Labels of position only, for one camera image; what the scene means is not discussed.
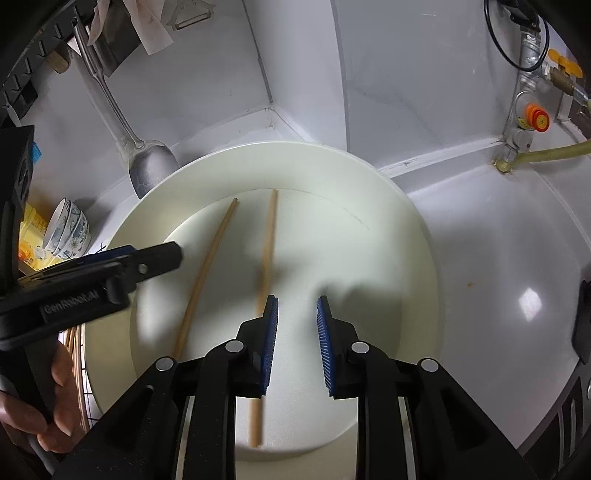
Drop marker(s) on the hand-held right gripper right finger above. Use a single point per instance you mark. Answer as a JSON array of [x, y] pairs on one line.
[[323, 346]]

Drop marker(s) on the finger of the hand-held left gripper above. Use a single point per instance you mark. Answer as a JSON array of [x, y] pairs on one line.
[[108, 256], [157, 261]]

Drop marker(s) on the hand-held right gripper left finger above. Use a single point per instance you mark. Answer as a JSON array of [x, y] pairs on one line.
[[272, 341]]

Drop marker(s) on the curved wooden chopstick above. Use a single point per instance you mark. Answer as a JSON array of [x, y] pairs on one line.
[[203, 272]]

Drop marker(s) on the cream plastic basin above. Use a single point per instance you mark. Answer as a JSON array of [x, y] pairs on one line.
[[346, 230]]

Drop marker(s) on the person's left hand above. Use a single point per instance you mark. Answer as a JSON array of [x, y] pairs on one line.
[[64, 397]]

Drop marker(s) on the floral patterned bowl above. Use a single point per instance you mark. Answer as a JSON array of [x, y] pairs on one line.
[[54, 226], [75, 230], [86, 237]]

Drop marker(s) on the yellow detergent bottle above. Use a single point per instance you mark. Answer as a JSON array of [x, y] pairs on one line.
[[32, 230]]

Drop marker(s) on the metal spatula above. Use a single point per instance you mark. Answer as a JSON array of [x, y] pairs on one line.
[[150, 166]]

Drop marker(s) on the black hook rack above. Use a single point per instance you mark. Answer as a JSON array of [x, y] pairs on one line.
[[27, 69]]

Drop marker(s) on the dark metal kitchen tool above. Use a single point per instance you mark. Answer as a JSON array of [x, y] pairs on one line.
[[117, 46]]

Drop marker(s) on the stained rag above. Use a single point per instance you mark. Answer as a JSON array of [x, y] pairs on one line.
[[147, 27]]

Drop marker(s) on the metal peeler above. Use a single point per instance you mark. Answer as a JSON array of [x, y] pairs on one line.
[[191, 14]]

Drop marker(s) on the dark slotted panel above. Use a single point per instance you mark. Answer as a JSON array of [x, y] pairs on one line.
[[563, 415]]

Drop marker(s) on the orange gas valve knob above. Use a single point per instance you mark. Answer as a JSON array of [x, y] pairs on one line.
[[536, 117]]

